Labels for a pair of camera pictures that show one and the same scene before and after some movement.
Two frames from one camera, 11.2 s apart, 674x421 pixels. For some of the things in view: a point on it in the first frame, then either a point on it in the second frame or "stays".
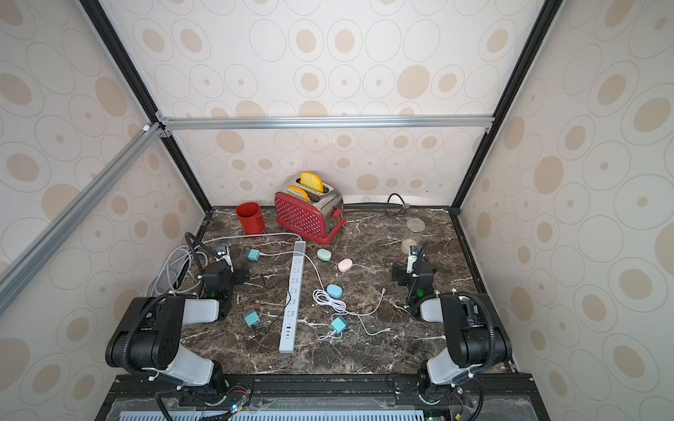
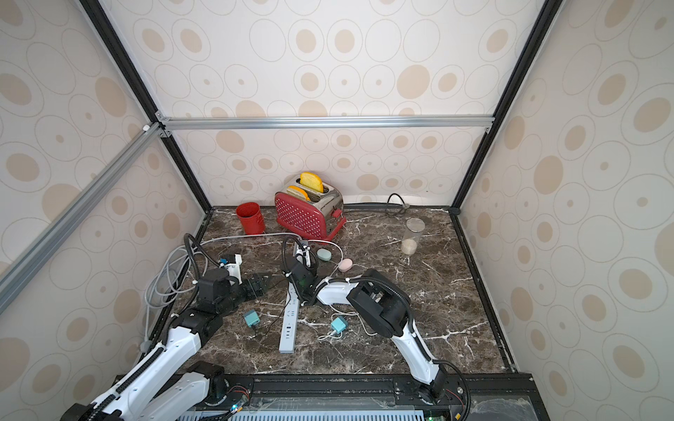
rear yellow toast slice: [311, 181] stays
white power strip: [291, 314] stays
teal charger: [251, 317] stays
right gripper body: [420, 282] -> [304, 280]
